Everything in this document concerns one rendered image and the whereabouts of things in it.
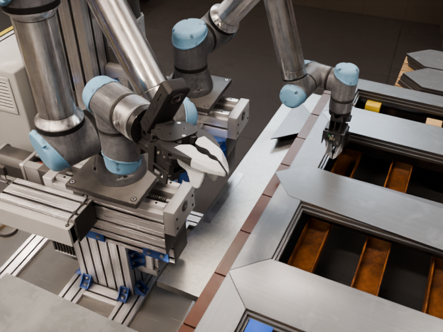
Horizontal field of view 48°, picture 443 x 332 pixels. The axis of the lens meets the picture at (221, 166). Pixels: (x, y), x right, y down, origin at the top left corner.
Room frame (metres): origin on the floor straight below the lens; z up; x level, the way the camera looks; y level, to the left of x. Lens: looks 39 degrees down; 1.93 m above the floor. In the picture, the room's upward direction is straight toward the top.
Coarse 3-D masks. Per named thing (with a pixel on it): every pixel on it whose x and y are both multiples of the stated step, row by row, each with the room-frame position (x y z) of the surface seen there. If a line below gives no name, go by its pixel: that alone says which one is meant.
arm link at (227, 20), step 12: (228, 0) 1.58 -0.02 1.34; (240, 0) 1.55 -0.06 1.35; (252, 0) 1.54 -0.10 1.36; (216, 12) 1.61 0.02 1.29; (228, 12) 1.57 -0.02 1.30; (240, 12) 1.56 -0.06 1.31; (216, 24) 1.58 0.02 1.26; (228, 24) 1.58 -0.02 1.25; (216, 36) 1.58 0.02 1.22; (228, 36) 1.60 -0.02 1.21; (216, 48) 1.60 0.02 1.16
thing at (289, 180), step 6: (294, 168) 1.32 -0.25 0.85; (300, 168) 1.32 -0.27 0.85; (306, 168) 1.32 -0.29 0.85; (288, 174) 1.29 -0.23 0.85; (294, 174) 1.29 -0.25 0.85; (300, 174) 1.29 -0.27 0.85; (282, 180) 1.25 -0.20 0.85; (288, 180) 1.25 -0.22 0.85; (294, 180) 1.25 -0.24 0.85; (288, 186) 1.22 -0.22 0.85; (294, 186) 1.22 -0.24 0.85; (288, 192) 1.19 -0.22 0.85
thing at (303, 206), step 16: (368, 96) 1.83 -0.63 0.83; (384, 96) 1.81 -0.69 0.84; (432, 112) 1.71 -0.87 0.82; (368, 144) 1.49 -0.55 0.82; (384, 144) 1.47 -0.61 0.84; (432, 160) 1.39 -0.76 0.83; (400, 192) 1.19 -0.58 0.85; (304, 208) 1.14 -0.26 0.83; (320, 208) 1.13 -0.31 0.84; (352, 224) 1.07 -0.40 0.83; (368, 224) 1.06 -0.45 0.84; (288, 240) 1.01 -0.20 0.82; (400, 240) 1.01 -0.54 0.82; (272, 256) 0.93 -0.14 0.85; (240, 320) 0.72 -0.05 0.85; (256, 320) 0.73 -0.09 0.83; (272, 320) 0.72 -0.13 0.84
